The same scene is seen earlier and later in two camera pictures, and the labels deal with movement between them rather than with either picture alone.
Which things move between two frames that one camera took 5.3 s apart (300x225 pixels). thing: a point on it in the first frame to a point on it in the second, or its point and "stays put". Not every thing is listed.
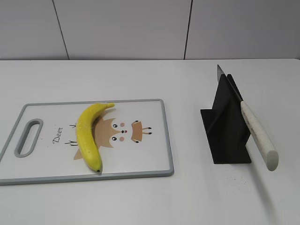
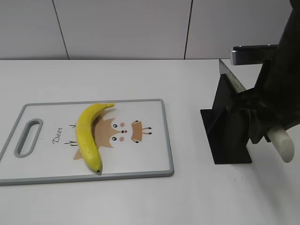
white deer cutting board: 132,138 stays put
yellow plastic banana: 85,135 stays put
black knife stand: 226,124 stays put
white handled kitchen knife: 264,148 to 278,136
